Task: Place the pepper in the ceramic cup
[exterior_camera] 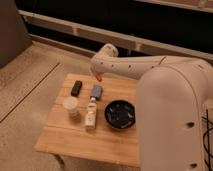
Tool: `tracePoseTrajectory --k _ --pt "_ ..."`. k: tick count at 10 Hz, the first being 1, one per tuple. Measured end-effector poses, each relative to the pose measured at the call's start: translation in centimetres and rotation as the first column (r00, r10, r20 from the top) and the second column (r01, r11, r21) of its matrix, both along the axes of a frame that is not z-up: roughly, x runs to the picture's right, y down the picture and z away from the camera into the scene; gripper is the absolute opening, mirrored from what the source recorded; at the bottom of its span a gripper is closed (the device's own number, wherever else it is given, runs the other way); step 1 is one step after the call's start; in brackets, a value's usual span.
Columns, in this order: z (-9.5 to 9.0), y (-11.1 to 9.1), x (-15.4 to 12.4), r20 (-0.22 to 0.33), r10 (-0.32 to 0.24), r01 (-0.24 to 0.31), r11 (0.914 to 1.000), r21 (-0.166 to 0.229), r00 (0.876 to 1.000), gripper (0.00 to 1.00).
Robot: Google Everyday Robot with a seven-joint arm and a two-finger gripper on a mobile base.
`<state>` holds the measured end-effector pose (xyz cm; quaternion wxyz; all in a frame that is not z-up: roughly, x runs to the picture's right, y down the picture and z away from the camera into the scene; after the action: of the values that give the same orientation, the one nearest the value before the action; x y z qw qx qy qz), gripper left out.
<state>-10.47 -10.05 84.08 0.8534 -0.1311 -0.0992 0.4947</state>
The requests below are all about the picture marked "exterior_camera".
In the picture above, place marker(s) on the orange red pepper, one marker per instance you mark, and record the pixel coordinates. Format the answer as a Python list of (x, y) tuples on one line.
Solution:
[(99, 78)]

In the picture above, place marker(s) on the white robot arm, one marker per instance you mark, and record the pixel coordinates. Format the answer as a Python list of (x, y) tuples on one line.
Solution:
[(172, 95)]

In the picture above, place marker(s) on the black ceramic bowl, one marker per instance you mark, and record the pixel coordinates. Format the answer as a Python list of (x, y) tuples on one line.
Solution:
[(120, 114)]

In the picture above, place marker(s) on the white ceramic cup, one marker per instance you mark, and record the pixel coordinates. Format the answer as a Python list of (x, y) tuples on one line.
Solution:
[(70, 104)]

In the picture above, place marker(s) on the blue sponge block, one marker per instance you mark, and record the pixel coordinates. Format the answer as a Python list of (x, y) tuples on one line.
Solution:
[(96, 91)]

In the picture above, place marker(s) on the black rectangular block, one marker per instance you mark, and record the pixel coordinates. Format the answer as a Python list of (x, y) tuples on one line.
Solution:
[(76, 88)]

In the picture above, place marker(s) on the white plastic bottle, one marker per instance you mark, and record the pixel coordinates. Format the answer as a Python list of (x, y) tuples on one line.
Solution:
[(90, 118)]

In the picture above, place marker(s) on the white metal railing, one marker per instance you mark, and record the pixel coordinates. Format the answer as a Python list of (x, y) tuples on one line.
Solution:
[(104, 36)]

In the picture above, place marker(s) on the wooden table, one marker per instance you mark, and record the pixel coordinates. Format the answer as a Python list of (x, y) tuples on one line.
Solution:
[(64, 136)]

